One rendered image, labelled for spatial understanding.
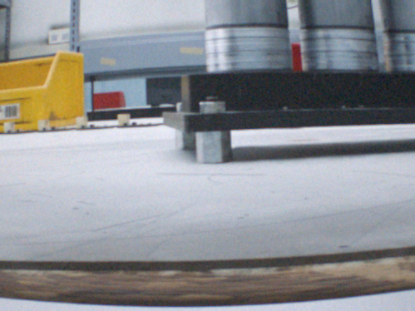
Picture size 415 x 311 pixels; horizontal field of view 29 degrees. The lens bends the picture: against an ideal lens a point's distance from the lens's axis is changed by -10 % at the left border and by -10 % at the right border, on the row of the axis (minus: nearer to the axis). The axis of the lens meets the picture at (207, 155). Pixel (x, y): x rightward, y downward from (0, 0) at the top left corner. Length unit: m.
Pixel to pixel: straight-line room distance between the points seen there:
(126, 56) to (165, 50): 0.12
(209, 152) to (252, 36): 0.05
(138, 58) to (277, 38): 2.38
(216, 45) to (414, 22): 0.06
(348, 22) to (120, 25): 4.58
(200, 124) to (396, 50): 0.08
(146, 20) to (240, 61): 4.56
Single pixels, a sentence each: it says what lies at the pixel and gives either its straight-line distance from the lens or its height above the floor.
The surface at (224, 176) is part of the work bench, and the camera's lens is 0.16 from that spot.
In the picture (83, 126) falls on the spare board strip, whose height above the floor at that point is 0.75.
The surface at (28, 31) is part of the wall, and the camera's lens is 4.96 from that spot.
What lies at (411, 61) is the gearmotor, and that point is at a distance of 0.25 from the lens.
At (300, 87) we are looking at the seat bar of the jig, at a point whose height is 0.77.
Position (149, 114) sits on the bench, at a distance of 2.64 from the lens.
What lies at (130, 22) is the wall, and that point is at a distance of 4.80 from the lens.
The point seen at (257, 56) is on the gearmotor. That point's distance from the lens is 0.23.
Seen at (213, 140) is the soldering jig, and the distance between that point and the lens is 0.19.
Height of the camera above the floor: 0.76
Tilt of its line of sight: 4 degrees down
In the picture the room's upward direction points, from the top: 2 degrees counter-clockwise
